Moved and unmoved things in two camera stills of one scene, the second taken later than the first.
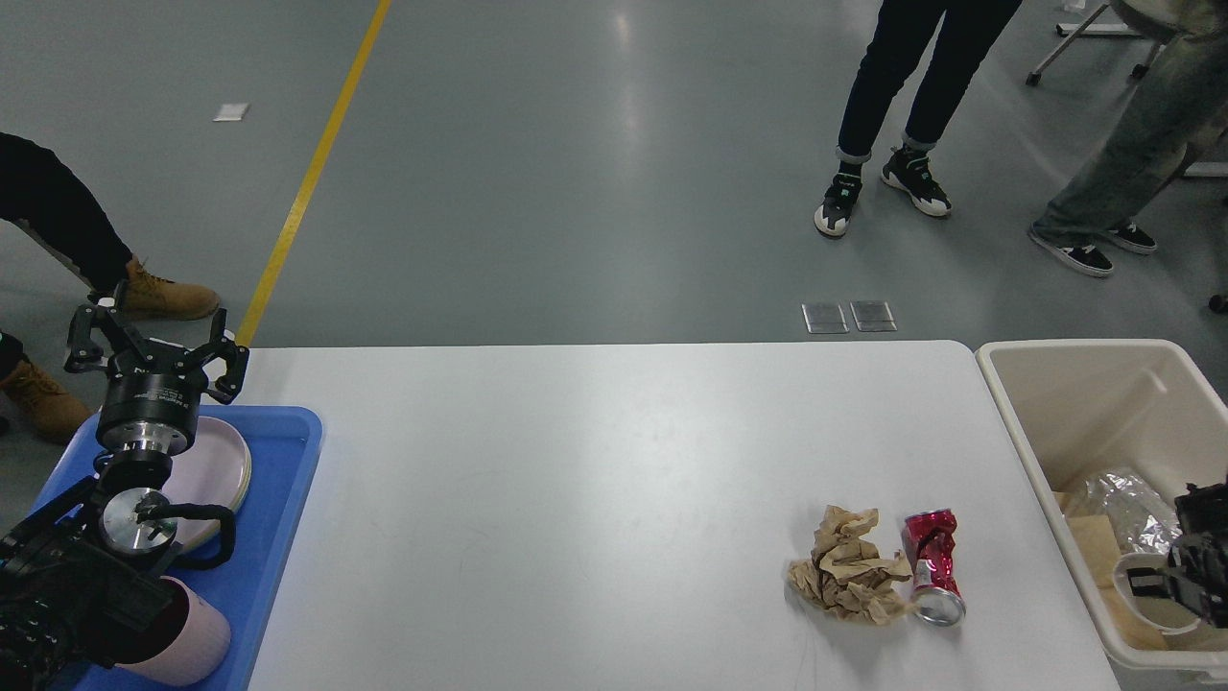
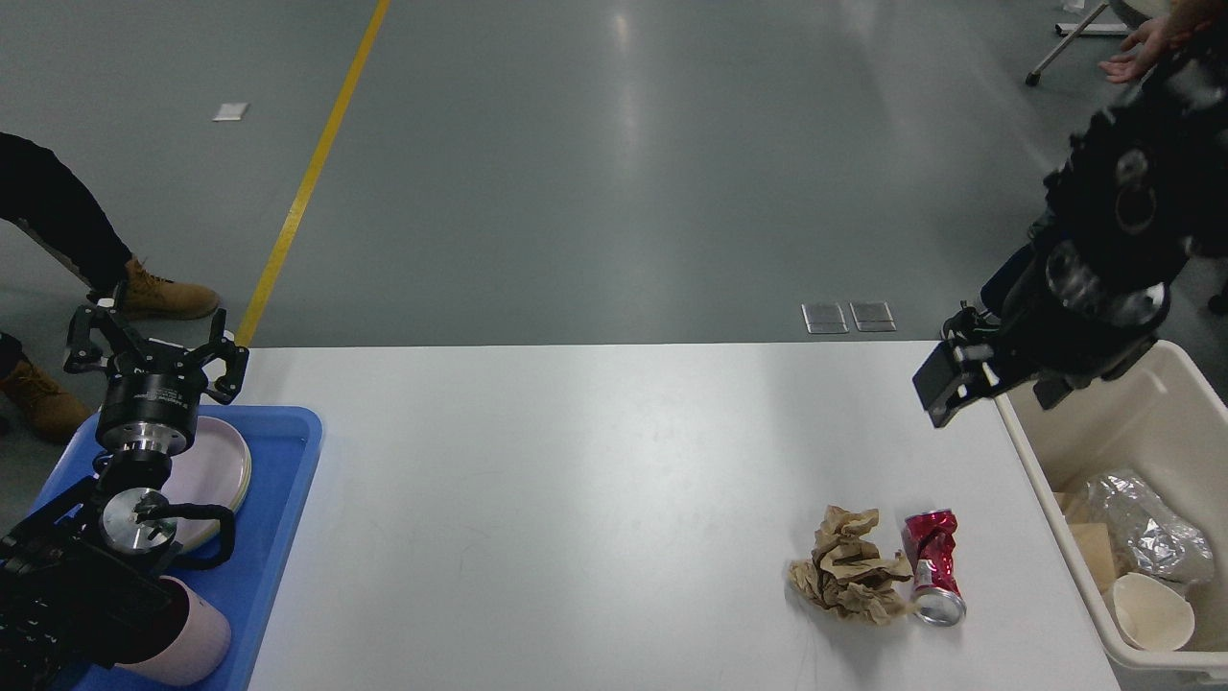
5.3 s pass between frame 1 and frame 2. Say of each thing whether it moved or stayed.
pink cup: stayed
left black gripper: stayed
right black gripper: moved
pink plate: stayed
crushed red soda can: stayed
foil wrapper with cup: stayed
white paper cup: moved
